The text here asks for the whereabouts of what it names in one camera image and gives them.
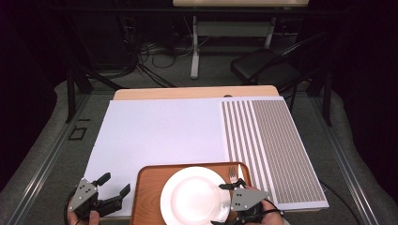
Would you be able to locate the black metal stand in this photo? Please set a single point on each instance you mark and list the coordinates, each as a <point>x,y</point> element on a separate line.
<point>70,93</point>
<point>327,100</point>

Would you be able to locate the white board sheet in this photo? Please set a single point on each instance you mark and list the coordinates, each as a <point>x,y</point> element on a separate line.
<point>156,134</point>

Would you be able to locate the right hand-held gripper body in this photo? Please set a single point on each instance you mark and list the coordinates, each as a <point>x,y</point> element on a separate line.
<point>247,198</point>

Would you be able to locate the person's right hand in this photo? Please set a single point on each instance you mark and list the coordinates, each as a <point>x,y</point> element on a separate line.
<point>272,220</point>

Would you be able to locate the white round plate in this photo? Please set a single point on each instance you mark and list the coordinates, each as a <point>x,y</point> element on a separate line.
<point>191,200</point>

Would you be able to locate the brown wooden tray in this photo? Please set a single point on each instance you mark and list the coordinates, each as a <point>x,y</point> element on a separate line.
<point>150,193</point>

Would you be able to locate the silver fork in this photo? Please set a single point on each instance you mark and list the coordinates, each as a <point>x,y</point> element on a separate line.
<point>232,174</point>

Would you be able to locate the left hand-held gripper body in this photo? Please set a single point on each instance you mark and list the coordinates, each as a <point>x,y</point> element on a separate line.
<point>84,193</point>

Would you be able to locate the black folding chair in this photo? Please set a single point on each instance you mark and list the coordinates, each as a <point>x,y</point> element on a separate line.
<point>263,67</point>

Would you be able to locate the person's left hand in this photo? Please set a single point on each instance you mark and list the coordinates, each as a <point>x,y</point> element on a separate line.
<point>94,218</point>

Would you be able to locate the metal floor rail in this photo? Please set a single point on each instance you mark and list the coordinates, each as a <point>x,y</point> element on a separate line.
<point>345,162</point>
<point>48,162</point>

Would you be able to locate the grey striped placemat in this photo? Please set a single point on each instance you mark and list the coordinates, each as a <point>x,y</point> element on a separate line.
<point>281,150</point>

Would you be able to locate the white metal-legged desk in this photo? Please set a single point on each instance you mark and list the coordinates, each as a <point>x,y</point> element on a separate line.
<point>194,47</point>

